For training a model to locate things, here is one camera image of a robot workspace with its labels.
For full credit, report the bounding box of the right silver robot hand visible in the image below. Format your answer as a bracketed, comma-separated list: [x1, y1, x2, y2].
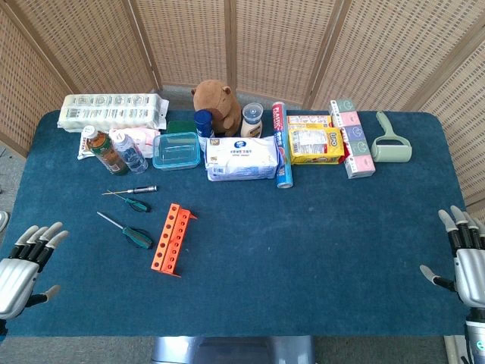
[419, 205, 485, 322]

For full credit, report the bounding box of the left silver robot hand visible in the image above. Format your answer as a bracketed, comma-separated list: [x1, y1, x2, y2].
[0, 221, 70, 322]

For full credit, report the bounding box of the large green-handled screwdriver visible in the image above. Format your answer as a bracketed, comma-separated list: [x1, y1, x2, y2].
[96, 211, 155, 250]

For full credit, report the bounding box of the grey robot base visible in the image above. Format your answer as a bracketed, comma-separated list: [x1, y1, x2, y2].
[151, 335, 316, 364]

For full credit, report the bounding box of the orange test tube rack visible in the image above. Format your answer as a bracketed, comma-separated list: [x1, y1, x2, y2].
[150, 202, 199, 278]

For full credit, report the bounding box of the silver black precision screwdriver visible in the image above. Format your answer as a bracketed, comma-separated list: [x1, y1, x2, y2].
[102, 184, 158, 196]

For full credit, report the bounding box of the pale green lint roller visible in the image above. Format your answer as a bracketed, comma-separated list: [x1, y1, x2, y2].
[370, 111, 413, 164]

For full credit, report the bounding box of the green tea bottle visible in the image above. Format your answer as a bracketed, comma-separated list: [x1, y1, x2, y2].
[82, 125, 129, 177]

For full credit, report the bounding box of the pastel tissue box pack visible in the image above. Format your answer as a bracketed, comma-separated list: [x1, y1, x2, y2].
[327, 99, 377, 180]

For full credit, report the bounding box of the clear water bottle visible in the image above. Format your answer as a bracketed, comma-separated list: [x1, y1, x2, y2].
[109, 129, 149, 175]

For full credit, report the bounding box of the blue felt table cover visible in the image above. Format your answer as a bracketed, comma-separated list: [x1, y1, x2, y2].
[0, 109, 480, 338]

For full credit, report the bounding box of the pink white snack bag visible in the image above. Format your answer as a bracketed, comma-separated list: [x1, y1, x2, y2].
[77, 127, 161, 160]

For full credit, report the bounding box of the white toilet paper pack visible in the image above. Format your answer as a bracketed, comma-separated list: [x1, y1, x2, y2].
[57, 93, 169, 133]

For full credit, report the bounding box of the yellow Lipo biscuit pack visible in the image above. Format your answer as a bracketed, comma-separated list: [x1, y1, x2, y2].
[288, 127, 346, 165]

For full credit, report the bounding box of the clear container blue lid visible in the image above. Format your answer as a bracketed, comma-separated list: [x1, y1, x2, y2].
[152, 131, 202, 171]

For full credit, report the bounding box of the yellow white flat box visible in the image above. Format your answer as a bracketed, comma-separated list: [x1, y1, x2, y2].
[286, 115, 333, 130]

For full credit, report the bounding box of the blue plastic wrap roll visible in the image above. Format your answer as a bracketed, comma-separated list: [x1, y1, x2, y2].
[271, 100, 295, 190]

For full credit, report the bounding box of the dark green box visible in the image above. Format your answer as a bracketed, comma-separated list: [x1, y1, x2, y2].
[165, 120, 198, 134]

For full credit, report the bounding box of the blue spray can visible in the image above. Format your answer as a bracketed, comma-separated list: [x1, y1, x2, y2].
[194, 108, 216, 140]

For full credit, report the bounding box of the white wet wipes pack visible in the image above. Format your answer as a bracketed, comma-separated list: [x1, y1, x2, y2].
[204, 135, 283, 182]

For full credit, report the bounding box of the white sauce bottle clear cap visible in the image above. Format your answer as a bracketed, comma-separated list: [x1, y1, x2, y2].
[239, 102, 264, 139]

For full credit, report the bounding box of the brown capybara plush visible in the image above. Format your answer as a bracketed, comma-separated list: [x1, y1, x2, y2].
[190, 80, 243, 138]

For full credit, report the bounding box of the woven rattan folding screen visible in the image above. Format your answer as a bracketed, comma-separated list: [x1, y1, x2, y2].
[0, 0, 485, 208]

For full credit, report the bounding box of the small green-handled screwdriver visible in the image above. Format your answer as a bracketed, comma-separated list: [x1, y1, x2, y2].
[106, 189, 152, 213]

